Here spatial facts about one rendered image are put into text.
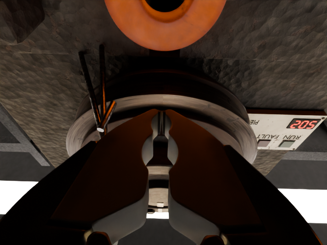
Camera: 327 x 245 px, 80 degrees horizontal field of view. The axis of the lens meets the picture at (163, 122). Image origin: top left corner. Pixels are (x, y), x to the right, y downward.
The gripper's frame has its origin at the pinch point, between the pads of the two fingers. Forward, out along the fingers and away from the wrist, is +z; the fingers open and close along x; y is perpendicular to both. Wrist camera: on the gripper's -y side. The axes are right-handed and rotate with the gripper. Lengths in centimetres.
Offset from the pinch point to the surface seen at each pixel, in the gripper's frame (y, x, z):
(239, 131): 16.7, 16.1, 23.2
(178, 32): -2.5, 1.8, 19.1
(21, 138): 293, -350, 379
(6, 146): 335, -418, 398
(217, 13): -4.9, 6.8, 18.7
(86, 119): 14.2, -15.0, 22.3
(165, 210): 43.3, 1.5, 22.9
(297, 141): 32, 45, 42
